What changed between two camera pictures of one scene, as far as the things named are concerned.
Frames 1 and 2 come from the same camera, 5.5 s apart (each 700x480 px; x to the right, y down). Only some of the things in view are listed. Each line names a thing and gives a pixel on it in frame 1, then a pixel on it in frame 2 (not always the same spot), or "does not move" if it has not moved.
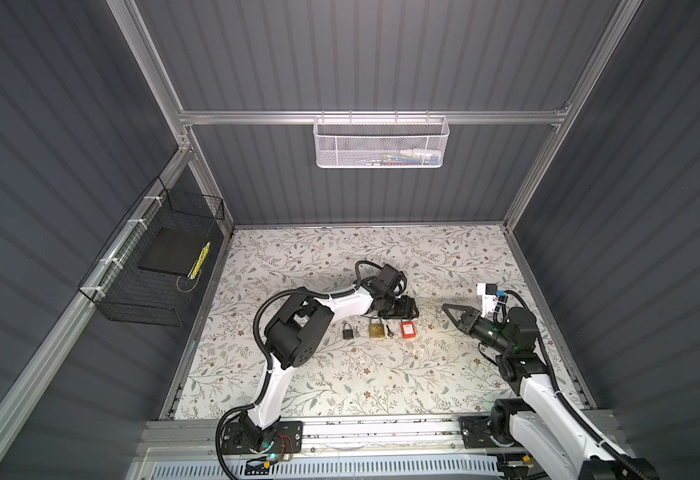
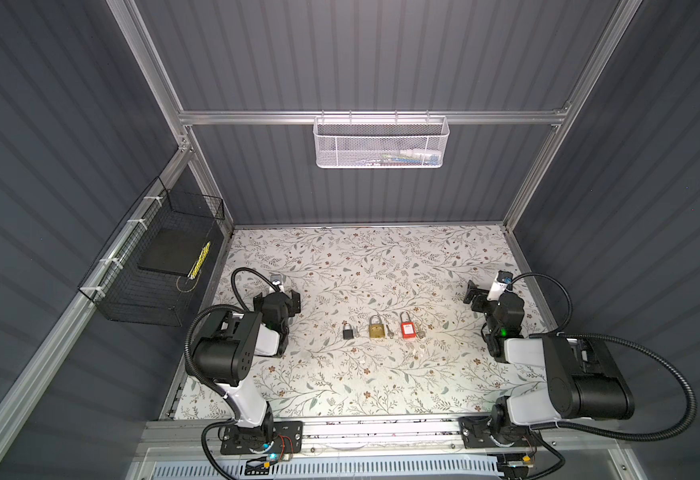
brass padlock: x=376 y=330 does not move
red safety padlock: x=408 y=330 does not move
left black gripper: x=406 y=308 → x=291 y=304
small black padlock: x=347 y=333 does not move
